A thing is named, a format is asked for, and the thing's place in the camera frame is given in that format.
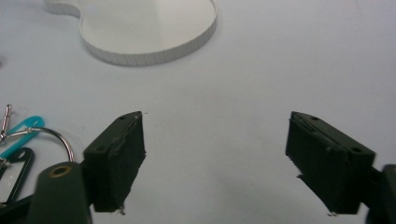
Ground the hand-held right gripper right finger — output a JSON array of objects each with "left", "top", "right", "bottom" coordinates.
[{"left": 285, "top": 110, "right": 376, "bottom": 216}]

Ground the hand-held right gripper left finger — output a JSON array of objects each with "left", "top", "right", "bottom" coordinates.
[{"left": 82, "top": 110, "right": 147, "bottom": 214}]

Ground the black plastic key tag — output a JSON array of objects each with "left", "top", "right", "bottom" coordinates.
[{"left": 0, "top": 147, "right": 35, "bottom": 205}]

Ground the teal plastic key tag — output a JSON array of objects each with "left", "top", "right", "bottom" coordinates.
[{"left": 0, "top": 115, "right": 45, "bottom": 160}]

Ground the small silver metal key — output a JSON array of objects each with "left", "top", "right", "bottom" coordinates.
[{"left": 0, "top": 104, "right": 14, "bottom": 145}]

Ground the white curved plastic base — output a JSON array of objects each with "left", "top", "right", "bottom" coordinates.
[{"left": 42, "top": 0, "right": 219, "bottom": 67}]

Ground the metal key ring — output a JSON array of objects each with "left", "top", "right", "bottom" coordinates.
[{"left": 5, "top": 126, "right": 76, "bottom": 163}]

